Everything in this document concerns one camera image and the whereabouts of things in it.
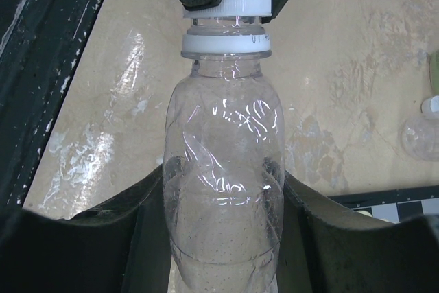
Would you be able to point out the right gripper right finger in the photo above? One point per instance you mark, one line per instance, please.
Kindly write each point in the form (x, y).
(326, 247)

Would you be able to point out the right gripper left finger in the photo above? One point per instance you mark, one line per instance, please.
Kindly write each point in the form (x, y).
(120, 245)

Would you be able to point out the white crushed bottle cap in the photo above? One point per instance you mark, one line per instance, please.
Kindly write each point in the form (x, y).
(230, 8)

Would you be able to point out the clear crushed bottle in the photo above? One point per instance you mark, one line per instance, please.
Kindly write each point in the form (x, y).
(224, 160)

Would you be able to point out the clear slim bottle white cap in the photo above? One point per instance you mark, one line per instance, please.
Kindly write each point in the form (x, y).
(419, 137)

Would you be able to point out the grapefruit tea bottle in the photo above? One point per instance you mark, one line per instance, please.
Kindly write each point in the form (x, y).
(434, 71)

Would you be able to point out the chessboard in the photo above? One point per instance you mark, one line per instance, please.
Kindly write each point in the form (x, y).
(393, 205)

